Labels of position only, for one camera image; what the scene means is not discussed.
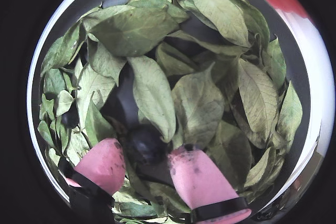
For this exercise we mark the dark green leaf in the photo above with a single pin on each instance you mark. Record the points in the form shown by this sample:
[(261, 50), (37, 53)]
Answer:
[(168, 197), (97, 124), (231, 153), (136, 209)]

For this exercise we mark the small green leaf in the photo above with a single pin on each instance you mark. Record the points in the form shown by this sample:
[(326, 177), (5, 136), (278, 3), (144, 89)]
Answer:
[(46, 132), (53, 81)]

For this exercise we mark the white bowl with black inside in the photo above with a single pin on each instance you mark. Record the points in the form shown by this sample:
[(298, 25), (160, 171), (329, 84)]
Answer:
[(296, 58)]

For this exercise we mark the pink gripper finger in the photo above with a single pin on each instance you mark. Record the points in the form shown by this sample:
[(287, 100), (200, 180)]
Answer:
[(199, 182), (102, 166)]

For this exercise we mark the broad pale veined leaf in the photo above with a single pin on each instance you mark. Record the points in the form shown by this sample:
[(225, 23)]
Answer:
[(197, 106)]

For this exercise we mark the large pale veined leaf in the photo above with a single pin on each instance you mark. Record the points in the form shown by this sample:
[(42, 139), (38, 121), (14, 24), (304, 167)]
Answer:
[(223, 14)]

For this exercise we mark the small pale leaf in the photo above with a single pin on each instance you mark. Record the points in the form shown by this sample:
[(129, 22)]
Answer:
[(63, 102)]

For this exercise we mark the oval pale dried leaf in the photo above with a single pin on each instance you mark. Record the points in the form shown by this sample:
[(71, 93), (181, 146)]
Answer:
[(155, 98)]

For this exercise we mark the large dark blueberry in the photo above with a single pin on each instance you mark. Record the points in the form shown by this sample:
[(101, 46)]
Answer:
[(144, 142)]

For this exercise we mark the large green leaf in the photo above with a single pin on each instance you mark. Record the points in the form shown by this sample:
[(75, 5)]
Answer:
[(131, 30)]

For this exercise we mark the long pale veined leaf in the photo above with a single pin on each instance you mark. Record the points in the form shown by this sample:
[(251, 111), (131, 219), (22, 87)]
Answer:
[(258, 98)]

